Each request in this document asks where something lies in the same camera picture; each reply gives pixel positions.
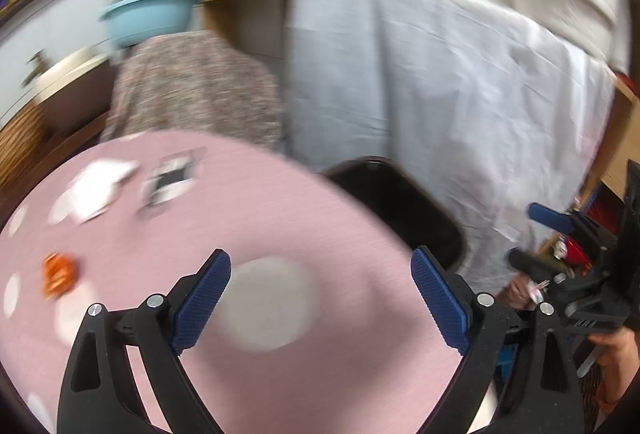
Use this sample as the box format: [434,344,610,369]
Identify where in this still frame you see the white crumpled tissue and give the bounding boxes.
[48,159,140,225]

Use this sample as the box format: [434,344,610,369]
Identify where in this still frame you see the pink polka dot tablecloth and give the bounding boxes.
[1,131,460,433]

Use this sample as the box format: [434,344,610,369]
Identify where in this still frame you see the light blue plastic basin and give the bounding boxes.
[99,0,201,49]

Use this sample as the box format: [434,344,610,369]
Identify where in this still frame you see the wooden counter shelf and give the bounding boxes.
[0,110,112,215]

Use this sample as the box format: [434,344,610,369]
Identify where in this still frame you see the bronze faucet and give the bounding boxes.
[22,49,51,88]

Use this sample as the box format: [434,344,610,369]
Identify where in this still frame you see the floral paisley cloth cover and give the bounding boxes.
[101,30,283,150]

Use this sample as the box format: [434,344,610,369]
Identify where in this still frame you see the dark brown trash bin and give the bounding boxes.
[324,157,468,272]

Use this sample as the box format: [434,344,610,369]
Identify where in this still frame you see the white cloth cover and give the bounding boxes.
[284,0,615,292]

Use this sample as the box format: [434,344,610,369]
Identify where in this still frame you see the brown white lidded pot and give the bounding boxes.
[34,47,117,135]

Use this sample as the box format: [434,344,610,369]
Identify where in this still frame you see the person's right hand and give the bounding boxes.
[506,274,640,415]

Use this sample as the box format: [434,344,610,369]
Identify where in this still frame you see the small orange wrapper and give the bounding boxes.
[42,253,78,299]

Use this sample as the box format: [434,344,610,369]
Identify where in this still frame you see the woven basket sink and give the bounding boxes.
[0,101,51,189]

